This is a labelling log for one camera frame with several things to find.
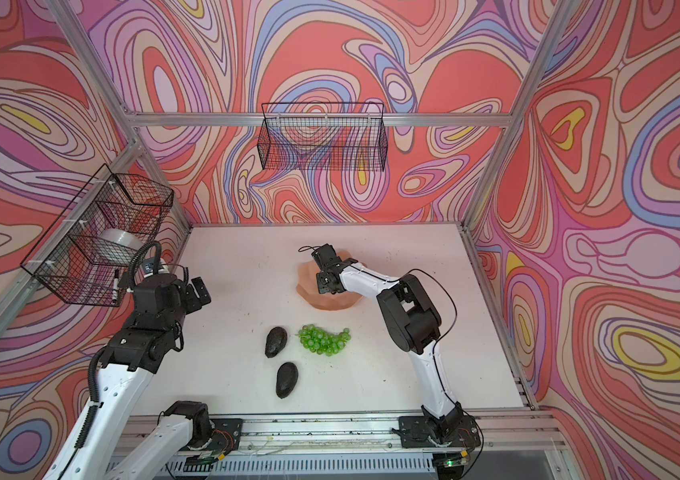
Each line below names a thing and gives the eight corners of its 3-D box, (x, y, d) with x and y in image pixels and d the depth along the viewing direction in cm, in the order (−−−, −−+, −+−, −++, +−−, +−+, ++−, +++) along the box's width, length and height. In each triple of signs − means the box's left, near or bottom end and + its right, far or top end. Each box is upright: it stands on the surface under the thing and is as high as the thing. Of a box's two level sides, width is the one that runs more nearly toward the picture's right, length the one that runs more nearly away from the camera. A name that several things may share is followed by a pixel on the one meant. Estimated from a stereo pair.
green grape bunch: (297, 351, 89) (295, 344, 85) (303, 328, 93) (301, 321, 90) (346, 359, 87) (347, 353, 84) (350, 335, 92) (350, 329, 88)
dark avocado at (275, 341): (266, 358, 87) (263, 352, 84) (270, 332, 92) (268, 326, 89) (284, 358, 87) (282, 352, 84) (287, 332, 92) (285, 326, 89)
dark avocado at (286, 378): (276, 398, 80) (273, 394, 77) (280, 367, 85) (278, 362, 82) (296, 398, 80) (294, 394, 77) (299, 367, 85) (297, 362, 82)
